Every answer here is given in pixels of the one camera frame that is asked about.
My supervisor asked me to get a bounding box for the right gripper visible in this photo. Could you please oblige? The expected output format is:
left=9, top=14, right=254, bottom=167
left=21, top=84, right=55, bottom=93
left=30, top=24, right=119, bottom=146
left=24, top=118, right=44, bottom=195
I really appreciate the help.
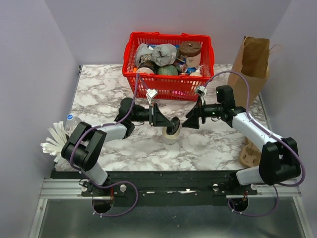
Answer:
left=182, top=96, right=223, bottom=129

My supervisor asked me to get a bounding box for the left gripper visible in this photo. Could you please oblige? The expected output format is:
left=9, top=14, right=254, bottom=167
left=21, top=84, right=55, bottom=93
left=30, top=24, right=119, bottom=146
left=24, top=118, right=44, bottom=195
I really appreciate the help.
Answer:
left=130, top=103, right=173, bottom=127

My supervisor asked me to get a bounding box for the white paper coffee cup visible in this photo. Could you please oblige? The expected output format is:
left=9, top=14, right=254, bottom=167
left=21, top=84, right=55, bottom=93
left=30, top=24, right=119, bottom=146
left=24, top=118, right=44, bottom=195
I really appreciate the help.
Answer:
left=162, top=127, right=180, bottom=145

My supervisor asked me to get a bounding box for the black coffee cup lid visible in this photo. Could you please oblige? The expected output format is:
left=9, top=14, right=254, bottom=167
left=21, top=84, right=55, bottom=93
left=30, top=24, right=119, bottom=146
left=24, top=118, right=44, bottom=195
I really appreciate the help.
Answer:
left=166, top=117, right=180, bottom=135

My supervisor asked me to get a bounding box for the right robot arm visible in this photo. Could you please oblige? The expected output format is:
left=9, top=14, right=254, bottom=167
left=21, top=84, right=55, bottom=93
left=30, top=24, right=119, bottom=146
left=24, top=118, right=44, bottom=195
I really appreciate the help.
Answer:
left=182, top=85, right=301, bottom=194

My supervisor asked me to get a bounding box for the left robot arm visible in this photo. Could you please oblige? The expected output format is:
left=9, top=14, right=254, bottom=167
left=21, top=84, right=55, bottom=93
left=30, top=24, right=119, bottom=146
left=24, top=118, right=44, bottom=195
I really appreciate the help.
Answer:
left=61, top=98, right=180, bottom=196

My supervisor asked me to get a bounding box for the red plastic shopping basket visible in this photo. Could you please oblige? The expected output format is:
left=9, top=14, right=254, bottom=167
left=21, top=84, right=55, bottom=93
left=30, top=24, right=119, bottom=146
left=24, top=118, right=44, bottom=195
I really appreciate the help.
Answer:
left=122, top=31, right=214, bottom=102

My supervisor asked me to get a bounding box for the white pump bottle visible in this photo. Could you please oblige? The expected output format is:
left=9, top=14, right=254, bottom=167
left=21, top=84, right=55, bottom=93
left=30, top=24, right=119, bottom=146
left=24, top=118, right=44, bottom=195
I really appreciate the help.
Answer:
left=190, top=65, right=202, bottom=77

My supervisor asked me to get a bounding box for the blue snack packet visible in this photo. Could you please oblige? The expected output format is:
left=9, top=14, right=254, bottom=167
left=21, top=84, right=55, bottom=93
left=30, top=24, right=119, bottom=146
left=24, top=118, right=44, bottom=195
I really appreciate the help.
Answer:
left=186, top=67, right=197, bottom=74

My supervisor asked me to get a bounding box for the green textured ball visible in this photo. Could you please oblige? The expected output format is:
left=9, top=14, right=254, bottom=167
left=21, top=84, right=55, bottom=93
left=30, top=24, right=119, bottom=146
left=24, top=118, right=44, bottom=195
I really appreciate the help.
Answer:
left=157, top=65, right=178, bottom=76

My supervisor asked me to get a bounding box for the red drink can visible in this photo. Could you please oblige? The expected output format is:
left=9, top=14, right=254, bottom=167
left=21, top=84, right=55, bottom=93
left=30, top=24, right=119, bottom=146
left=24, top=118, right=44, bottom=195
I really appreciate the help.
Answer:
left=173, top=60, right=188, bottom=73

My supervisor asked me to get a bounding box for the dark lidded jar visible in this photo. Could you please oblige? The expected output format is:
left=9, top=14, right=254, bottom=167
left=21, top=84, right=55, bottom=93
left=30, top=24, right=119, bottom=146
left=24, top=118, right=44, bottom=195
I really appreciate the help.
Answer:
left=136, top=60, right=158, bottom=74

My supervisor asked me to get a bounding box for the grey crumpled foil bag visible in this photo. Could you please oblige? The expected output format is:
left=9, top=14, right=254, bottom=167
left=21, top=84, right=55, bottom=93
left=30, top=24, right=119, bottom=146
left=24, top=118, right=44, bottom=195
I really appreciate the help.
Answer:
left=134, top=43, right=178, bottom=66

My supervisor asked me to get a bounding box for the cardboard cup carrier tray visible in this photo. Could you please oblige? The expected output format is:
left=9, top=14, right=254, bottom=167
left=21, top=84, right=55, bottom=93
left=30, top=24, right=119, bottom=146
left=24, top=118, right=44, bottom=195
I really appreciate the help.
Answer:
left=239, top=137, right=261, bottom=168

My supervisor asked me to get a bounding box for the brown lidded round tub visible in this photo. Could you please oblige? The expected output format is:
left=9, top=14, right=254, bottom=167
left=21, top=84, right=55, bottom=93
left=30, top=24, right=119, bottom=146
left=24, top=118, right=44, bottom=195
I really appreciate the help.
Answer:
left=179, top=41, right=202, bottom=67

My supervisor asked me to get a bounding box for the brown paper bag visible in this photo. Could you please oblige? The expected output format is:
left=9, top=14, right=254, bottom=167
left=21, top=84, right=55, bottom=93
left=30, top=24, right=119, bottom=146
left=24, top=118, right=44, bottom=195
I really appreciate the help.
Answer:
left=227, top=36, right=280, bottom=109

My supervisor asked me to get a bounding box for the clear plastic water bottle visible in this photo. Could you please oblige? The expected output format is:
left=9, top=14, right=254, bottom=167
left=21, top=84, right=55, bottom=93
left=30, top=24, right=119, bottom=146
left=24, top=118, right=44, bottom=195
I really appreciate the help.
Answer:
left=65, top=114, right=81, bottom=136

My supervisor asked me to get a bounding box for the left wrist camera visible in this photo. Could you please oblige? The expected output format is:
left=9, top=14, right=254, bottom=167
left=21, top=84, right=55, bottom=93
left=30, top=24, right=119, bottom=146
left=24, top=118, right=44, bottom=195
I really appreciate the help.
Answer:
left=146, top=88, right=158, bottom=105

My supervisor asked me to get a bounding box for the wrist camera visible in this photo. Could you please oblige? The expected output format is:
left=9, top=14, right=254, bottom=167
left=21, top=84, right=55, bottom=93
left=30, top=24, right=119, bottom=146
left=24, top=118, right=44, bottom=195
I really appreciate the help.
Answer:
left=195, top=85, right=207, bottom=104
left=146, top=88, right=158, bottom=105

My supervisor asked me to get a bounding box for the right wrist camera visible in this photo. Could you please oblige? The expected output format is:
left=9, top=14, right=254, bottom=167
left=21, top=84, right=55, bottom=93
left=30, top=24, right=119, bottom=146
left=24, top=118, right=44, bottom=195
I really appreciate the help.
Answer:
left=195, top=85, right=207, bottom=104

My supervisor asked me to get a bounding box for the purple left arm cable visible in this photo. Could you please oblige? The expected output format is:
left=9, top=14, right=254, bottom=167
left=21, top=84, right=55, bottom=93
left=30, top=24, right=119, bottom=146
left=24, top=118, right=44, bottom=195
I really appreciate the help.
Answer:
left=69, top=74, right=152, bottom=218

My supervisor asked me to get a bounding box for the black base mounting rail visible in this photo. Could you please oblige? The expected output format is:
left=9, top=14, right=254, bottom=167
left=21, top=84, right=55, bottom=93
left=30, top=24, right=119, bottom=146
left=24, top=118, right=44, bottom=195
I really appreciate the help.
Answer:
left=51, top=171, right=276, bottom=211

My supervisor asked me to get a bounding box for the aluminium frame rail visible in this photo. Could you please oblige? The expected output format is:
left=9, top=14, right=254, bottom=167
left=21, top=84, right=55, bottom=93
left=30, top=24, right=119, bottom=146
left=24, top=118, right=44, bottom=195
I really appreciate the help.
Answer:
left=40, top=179, right=302, bottom=199

